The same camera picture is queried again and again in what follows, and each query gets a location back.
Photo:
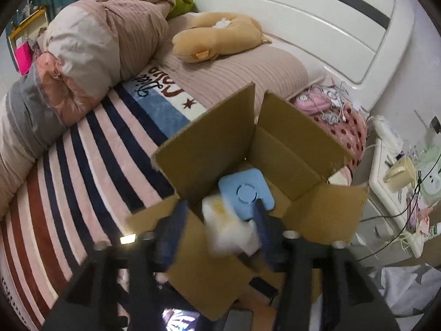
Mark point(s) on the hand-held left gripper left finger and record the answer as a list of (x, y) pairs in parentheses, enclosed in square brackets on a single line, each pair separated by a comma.
[(175, 229)]

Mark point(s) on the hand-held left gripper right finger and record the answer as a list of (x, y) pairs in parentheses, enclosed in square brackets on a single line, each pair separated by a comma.
[(262, 229)]

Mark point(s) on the white yellow soft object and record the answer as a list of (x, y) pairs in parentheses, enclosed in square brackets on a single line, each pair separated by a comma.
[(227, 229)]

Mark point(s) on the blue square plastic device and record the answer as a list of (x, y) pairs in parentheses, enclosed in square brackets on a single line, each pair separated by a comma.
[(241, 188)]

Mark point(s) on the brown cardboard box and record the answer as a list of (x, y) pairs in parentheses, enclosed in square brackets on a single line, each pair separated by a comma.
[(293, 158)]

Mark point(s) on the striped fleece blanket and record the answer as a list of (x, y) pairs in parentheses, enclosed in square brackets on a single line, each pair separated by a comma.
[(86, 179)]

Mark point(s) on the white nightstand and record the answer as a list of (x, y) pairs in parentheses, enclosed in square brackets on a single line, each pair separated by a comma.
[(386, 200)]

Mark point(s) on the pink polka dot pillow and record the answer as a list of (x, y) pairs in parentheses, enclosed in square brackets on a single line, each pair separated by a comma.
[(348, 134)]

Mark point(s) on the pink plush pouch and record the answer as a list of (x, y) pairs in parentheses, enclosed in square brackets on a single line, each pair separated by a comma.
[(311, 101)]

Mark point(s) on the yellow plastic cup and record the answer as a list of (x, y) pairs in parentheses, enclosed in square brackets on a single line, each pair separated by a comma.
[(401, 172)]

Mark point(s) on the beige ribbed pillow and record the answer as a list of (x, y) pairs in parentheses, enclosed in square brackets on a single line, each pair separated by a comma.
[(241, 72)]

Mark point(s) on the grey star print cloth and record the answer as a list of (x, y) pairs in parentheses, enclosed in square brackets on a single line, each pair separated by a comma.
[(410, 289)]

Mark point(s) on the green round desk fan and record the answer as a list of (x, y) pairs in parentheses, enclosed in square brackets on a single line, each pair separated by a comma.
[(430, 179)]

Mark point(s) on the tan plush toy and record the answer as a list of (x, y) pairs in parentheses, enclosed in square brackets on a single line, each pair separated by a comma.
[(210, 38)]

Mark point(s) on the beige and peach rolled quilt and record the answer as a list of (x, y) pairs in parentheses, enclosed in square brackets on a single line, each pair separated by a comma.
[(89, 41)]

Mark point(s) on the white bed headboard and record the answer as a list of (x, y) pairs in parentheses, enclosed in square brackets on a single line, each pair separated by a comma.
[(310, 17)]

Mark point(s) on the green plush toy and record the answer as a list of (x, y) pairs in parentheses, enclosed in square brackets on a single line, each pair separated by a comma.
[(181, 5)]

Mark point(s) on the pink bag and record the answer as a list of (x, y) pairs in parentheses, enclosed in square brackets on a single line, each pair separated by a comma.
[(24, 58)]

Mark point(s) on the yellow frame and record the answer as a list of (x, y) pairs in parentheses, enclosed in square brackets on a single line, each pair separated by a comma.
[(27, 19)]

